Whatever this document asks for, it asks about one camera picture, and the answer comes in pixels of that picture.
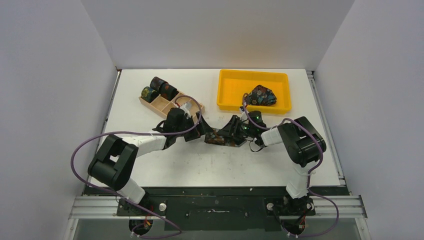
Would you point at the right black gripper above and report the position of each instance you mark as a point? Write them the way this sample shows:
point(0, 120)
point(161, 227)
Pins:
point(234, 125)

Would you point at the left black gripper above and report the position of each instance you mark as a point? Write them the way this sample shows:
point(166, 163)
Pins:
point(201, 128)

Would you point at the orange grey floral tie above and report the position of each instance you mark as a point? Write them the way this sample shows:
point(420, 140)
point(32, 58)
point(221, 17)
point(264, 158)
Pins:
point(213, 138)

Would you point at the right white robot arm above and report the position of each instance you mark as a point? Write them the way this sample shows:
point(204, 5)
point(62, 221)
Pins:
point(304, 145)

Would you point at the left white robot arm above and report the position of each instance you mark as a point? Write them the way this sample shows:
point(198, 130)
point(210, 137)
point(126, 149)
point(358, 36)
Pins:
point(113, 163)

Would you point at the dark floral folded tie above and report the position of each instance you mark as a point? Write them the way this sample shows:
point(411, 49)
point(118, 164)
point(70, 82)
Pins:
point(260, 96)

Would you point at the yellow plastic bin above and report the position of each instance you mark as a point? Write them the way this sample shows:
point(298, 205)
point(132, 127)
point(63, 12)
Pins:
point(234, 85)

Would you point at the wooden compartment tray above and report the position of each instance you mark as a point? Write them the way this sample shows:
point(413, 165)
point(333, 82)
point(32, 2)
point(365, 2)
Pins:
point(162, 107)

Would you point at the red patterned rolled tie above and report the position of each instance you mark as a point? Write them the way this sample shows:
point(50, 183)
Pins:
point(168, 91)

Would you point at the dark rolled tie rear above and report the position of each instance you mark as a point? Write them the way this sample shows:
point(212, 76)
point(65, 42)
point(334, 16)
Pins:
point(157, 83)

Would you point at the yellow floral rolled tie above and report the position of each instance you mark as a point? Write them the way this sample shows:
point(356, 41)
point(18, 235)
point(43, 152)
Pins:
point(148, 94)

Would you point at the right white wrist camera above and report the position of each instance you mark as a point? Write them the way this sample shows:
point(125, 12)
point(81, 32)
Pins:
point(244, 114)

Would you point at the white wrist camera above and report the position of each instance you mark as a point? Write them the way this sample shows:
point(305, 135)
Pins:
point(244, 114)
point(186, 107)

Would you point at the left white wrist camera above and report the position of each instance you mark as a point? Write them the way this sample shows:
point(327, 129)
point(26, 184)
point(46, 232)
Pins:
point(186, 107)

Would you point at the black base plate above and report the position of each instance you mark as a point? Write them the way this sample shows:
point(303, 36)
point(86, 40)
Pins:
point(222, 208)

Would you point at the aluminium frame rail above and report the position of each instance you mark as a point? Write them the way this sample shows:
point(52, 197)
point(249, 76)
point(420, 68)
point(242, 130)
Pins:
point(105, 208)

